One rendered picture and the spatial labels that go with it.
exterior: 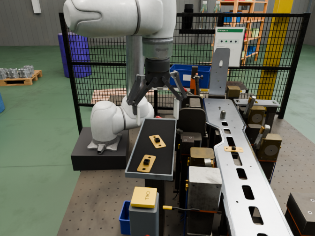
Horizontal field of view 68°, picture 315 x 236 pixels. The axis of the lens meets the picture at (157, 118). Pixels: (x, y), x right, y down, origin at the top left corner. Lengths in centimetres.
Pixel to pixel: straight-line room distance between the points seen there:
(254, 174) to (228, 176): 11
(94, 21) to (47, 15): 1113
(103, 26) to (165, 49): 18
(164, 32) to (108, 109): 78
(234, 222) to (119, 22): 66
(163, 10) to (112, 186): 98
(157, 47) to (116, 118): 77
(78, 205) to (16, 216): 119
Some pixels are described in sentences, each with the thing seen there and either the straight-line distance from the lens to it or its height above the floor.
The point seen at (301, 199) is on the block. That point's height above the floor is 103.
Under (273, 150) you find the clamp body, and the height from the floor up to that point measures 99.
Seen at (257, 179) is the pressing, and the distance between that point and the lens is 99.
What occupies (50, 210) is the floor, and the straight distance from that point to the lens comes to 236.
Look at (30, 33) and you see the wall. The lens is 1208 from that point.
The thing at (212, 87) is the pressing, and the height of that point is 106.
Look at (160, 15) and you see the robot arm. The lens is 65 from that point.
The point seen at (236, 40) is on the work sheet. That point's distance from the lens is 200.
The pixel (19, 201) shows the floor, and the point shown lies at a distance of 257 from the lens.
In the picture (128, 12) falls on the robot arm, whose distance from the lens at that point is 62.
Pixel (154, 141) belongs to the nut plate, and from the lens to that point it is 83.
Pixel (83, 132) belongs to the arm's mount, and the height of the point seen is 83.
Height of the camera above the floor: 160
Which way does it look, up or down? 26 degrees down
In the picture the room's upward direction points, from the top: straight up
